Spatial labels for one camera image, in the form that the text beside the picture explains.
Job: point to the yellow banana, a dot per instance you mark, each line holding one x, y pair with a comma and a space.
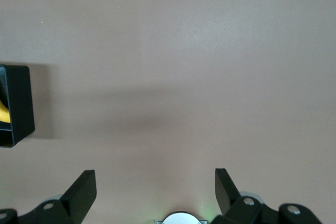
4, 112

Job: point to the large fabric table cover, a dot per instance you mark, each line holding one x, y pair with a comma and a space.
183, 51

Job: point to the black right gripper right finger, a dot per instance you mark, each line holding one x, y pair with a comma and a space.
228, 197

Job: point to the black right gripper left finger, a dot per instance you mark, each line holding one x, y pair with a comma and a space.
76, 197

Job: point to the black plastic box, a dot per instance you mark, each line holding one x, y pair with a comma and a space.
21, 103

